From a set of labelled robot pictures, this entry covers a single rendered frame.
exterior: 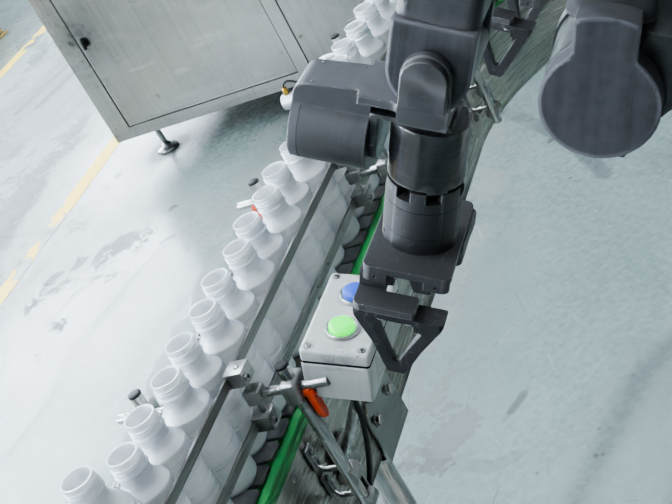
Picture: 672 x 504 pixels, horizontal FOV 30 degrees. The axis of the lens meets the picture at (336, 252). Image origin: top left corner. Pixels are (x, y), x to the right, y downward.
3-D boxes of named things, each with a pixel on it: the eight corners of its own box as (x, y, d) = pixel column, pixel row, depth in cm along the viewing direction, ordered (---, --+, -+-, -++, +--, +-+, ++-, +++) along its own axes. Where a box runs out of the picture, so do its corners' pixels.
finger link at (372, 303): (346, 381, 95) (352, 287, 89) (368, 321, 101) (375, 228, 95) (433, 400, 94) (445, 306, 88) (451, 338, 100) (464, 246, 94)
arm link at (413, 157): (465, 130, 84) (482, 88, 88) (366, 111, 85) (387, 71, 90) (455, 213, 88) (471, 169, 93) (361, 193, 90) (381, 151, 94)
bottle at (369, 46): (405, 118, 202) (361, 30, 195) (375, 123, 206) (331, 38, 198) (419, 97, 206) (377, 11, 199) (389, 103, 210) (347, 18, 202)
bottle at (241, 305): (306, 371, 155) (243, 269, 148) (267, 401, 154) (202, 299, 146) (286, 355, 161) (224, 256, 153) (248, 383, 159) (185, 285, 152)
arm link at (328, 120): (452, 65, 79) (479, 4, 86) (278, 34, 82) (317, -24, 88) (435, 216, 87) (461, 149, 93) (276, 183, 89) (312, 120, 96)
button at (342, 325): (333, 322, 140) (331, 312, 139) (359, 324, 139) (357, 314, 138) (325, 339, 138) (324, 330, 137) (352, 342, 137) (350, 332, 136)
